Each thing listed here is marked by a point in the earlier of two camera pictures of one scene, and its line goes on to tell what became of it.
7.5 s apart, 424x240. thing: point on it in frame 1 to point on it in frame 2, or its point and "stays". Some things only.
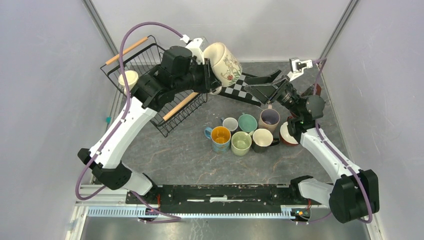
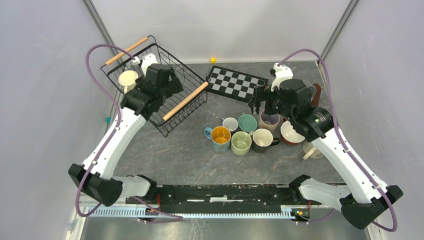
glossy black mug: (262, 140) stays
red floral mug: (286, 135) stays
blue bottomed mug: (220, 137) stays
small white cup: (230, 123) stays
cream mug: (226, 66) to (310, 151)
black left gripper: (210, 80) to (174, 85)
